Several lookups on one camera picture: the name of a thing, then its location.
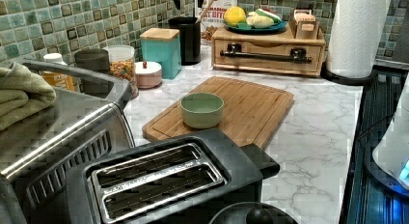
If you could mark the black drawer handle bar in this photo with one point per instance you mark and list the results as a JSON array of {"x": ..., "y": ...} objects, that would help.
[{"x": 296, "y": 55}]

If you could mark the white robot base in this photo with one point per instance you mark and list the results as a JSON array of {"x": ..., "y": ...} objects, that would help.
[{"x": 392, "y": 153}]

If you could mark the green ceramic bowl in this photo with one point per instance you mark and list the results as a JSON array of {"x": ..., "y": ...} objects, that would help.
[{"x": 202, "y": 110}]

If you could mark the bamboo cutting board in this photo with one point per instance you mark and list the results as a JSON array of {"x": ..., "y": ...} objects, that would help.
[{"x": 252, "y": 112}]

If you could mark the pink round lidded jar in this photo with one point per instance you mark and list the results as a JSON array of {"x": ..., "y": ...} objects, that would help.
[{"x": 148, "y": 74}]

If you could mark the black two-slot toaster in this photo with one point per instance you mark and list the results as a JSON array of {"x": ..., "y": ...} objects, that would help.
[{"x": 181, "y": 180}]

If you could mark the teal canister with wooden lid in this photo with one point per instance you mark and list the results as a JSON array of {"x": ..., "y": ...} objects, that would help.
[{"x": 162, "y": 45}]

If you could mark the black utensil canister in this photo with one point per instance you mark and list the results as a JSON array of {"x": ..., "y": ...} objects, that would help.
[{"x": 190, "y": 39}]

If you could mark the blue plate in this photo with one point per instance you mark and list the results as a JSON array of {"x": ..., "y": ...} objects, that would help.
[{"x": 244, "y": 28}]

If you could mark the cereal box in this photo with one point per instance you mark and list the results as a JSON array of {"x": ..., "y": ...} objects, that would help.
[{"x": 213, "y": 18}]

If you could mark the clear jar with cereal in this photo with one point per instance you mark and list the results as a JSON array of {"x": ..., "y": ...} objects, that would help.
[{"x": 122, "y": 64}]

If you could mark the yellow plush lemon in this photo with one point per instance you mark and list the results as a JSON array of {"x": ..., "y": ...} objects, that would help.
[{"x": 234, "y": 15}]

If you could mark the plush peeled banana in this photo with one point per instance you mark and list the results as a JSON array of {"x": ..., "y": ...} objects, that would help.
[{"x": 258, "y": 21}]

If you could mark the wooden spoon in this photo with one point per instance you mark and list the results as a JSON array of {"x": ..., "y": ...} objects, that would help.
[{"x": 204, "y": 12}]

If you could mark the plush watermelon slice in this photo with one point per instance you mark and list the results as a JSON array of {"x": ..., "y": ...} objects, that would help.
[{"x": 274, "y": 17}]

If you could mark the stainless toaster oven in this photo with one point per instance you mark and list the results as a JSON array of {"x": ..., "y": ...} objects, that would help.
[{"x": 38, "y": 152}]

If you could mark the black pan lid with knob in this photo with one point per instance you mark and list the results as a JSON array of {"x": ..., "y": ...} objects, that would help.
[{"x": 251, "y": 213}]

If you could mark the dark grey cup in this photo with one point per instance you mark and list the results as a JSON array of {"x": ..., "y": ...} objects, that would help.
[{"x": 95, "y": 60}]

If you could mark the small wooden holder box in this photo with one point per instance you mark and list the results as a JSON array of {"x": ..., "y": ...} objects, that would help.
[{"x": 303, "y": 24}]

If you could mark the orange bottle white cap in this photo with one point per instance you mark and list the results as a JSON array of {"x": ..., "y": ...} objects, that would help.
[{"x": 54, "y": 78}]

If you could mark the black paper towel holder base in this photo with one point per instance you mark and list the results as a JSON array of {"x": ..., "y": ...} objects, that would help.
[{"x": 326, "y": 74}]

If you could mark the white paper towel roll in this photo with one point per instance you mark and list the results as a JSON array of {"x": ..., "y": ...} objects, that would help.
[{"x": 355, "y": 35}]

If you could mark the folded green towel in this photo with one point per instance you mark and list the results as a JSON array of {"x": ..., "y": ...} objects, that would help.
[{"x": 22, "y": 94}]

